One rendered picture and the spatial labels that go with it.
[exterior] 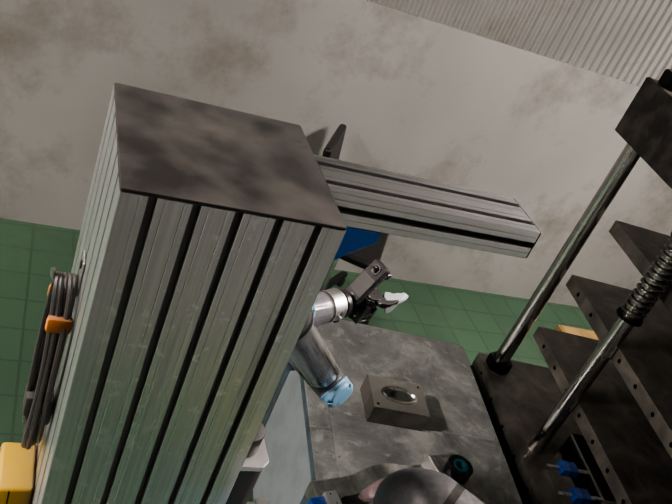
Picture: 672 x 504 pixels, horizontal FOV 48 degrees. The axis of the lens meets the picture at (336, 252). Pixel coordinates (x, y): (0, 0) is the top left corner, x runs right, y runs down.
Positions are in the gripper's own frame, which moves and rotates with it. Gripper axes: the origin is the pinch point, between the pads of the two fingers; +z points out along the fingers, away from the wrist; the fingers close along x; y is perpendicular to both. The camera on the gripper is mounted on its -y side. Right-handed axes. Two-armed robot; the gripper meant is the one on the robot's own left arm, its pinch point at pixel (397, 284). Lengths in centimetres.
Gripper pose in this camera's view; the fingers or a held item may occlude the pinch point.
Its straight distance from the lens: 193.0
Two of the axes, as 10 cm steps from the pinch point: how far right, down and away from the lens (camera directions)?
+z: 7.1, -1.2, 7.0
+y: -4.3, 7.1, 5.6
